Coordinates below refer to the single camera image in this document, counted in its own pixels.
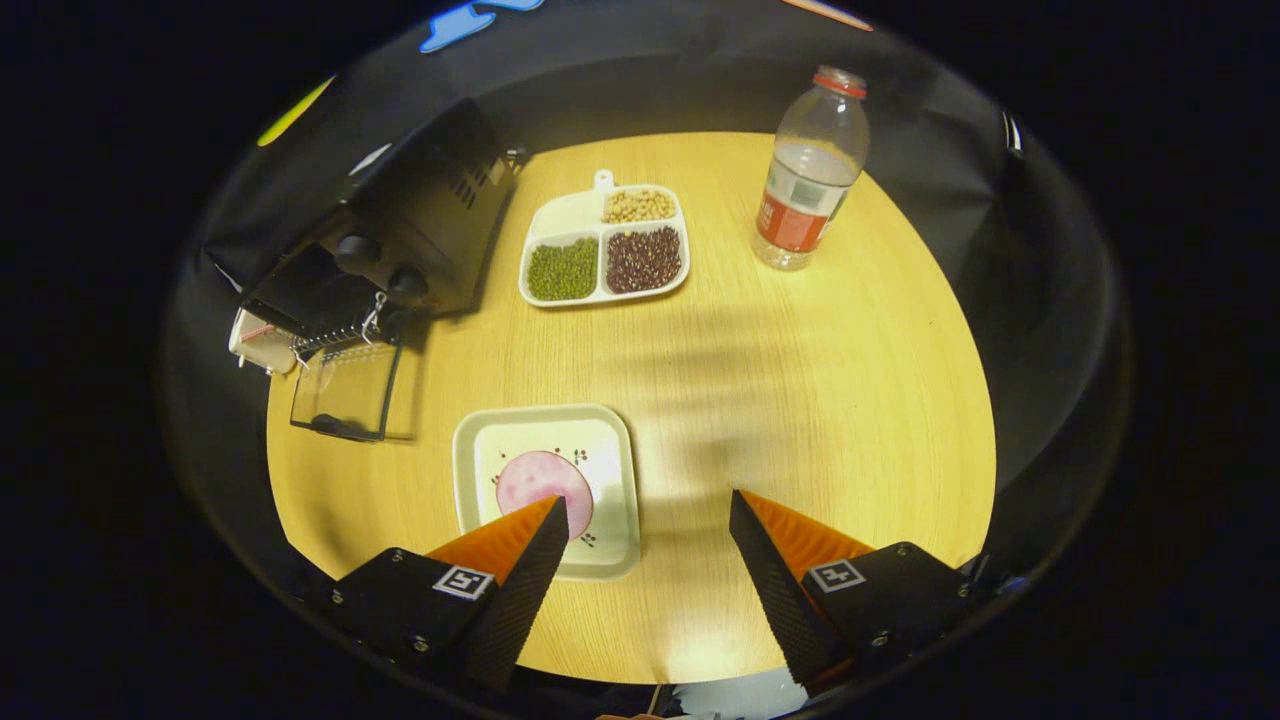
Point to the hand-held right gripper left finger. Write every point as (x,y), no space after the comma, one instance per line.
(520,590)

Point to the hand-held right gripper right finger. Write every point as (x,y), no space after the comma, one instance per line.
(775,590)

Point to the pink round food slice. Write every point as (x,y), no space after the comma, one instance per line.
(540,482)

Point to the cream square plate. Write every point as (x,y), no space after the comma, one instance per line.
(612,470)

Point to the black electric oven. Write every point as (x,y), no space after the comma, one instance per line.
(440,230)

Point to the white toaster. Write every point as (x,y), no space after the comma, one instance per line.
(262,345)

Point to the white divided bean tray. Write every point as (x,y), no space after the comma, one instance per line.
(575,215)

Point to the clear red label water bottle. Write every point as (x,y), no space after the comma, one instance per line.
(800,200)

